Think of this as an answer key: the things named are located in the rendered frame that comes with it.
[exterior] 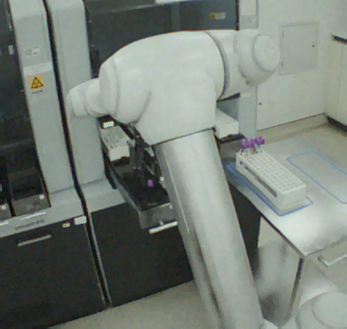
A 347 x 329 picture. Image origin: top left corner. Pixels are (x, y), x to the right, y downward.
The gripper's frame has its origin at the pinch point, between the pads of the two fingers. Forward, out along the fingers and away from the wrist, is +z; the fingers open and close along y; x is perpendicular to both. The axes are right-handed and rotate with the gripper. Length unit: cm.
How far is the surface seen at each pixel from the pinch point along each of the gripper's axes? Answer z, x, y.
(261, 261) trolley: 57, 11, -46
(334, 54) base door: 17, -126, -226
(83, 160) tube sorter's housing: 0.4, -21.9, 18.6
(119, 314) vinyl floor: 85, -13, 19
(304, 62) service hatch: 23, -132, -193
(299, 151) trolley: 3, 10, -60
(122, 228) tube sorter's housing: 30.6, -12.6, 9.6
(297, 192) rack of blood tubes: -3, 37, -35
